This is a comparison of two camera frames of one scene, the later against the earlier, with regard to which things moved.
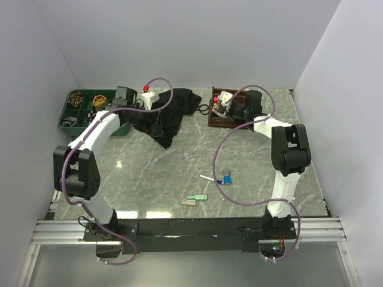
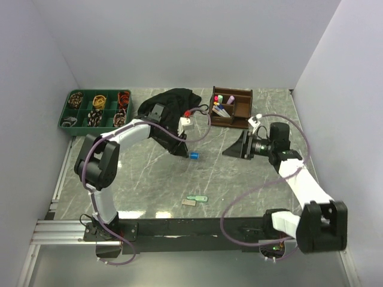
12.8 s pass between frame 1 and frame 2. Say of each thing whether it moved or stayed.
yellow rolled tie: stayed
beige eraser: stayed
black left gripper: moved
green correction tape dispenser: stayed
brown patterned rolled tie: stayed
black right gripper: moved
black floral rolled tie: stayed
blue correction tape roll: moved
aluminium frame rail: stayed
